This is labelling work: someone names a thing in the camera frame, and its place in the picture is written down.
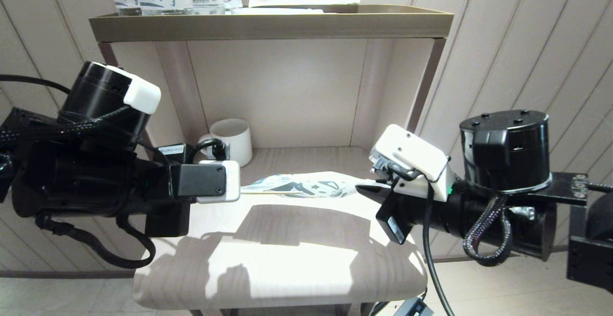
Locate white horse-print pouch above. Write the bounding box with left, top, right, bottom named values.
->
left=239, top=171, right=384, bottom=198

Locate blue black floor device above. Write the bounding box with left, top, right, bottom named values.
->
left=393, top=297, right=434, bottom=316

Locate white ribbed mug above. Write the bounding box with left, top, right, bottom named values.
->
left=198, top=118, right=253, bottom=168

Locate light wood open cabinet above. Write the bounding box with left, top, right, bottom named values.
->
left=89, top=4, right=454, bottom=316

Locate olive brown tray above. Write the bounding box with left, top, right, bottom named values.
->
left=89, top=4, right=454, bottom=44

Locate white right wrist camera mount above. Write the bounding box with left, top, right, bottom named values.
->
left=369, top=124, right=455, bottom=200

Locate smooth black camera cable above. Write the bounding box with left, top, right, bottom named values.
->
left=420, top=175, right=455, bottom=316

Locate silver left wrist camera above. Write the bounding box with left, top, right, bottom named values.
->
left=168, top=160, right=240, bottom=204

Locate black left camera cable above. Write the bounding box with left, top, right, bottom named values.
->
left=139, top=138, right=231, bottom=164

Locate braided right arm cable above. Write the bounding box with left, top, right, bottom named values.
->
left=463, top=195, right=513, bottom=267

